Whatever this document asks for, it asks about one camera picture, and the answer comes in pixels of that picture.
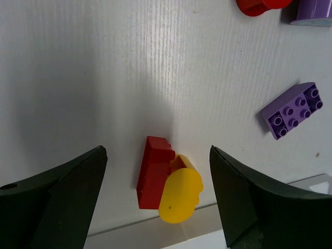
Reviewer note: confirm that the purple lego plate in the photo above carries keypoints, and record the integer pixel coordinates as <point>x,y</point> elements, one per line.
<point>291,108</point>

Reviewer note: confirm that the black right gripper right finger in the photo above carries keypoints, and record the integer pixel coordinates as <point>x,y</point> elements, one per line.
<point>258,211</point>

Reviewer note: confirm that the white divided sorting tray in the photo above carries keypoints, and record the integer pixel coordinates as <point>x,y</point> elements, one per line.
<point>203,230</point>

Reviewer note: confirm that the purple tall lego brick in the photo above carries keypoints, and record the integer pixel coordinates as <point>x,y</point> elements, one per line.
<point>307,13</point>

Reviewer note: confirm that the red round lego piece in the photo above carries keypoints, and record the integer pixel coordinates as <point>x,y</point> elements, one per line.
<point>255,8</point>

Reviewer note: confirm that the yellow round lego piece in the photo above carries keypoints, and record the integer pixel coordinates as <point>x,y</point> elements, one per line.
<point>181,191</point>

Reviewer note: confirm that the red long lego brick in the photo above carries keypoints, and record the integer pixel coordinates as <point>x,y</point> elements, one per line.
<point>155,169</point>

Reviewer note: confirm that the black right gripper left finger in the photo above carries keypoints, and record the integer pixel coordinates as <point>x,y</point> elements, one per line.
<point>53,209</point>

